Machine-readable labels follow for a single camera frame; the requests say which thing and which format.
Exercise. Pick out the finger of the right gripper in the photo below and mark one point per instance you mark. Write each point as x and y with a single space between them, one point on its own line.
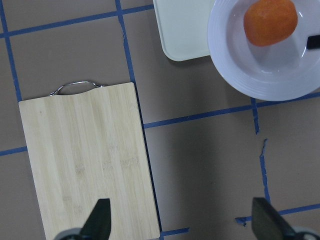
313 42

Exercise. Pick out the white round plate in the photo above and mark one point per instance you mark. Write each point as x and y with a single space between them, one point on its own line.
283 71

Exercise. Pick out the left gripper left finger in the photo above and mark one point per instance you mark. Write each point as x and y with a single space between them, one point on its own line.
98 224

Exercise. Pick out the cream tray with bear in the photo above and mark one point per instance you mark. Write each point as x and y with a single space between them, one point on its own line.
182 26

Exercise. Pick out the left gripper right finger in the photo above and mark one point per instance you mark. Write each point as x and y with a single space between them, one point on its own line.
267 223

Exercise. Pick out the orange fruit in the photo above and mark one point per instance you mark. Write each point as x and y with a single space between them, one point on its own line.
267 22

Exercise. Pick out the bamboo cutting board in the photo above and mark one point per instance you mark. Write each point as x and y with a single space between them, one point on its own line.
90 146

